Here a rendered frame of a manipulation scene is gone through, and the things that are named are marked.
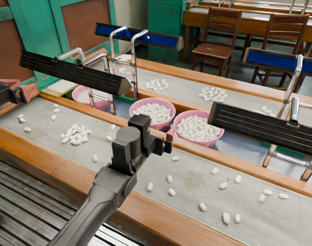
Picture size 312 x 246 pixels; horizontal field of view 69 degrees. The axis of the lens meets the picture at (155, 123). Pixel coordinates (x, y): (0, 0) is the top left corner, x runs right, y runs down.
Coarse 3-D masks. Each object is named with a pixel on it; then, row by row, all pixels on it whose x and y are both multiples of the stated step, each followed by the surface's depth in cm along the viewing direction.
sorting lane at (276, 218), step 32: (32, 128) 121; (64, 128) 121; (96, 128) 121; (160, 160) 104; (192, 160) 104; (160, 192) 90; (192, 192) 90; (224, 192) 90; (256, 192) 90; (288, 192) 90; (224, 224) 80; (256, 224) 80; (288, 224) 80
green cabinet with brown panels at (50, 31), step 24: (0, 0) 112; (24, 0) 122; (48, 0) 133; (72, 0) 147; (96, 0) 167; (0, 24) 115; (24, 24) 124; (48, 24) 138; (72, 24) 154; (0, 48) 119; (24, 48) 129; (48, 48) 143; (72, 48) 160; (96, 48) 180; (0, 72) 122; (24, 72) 134
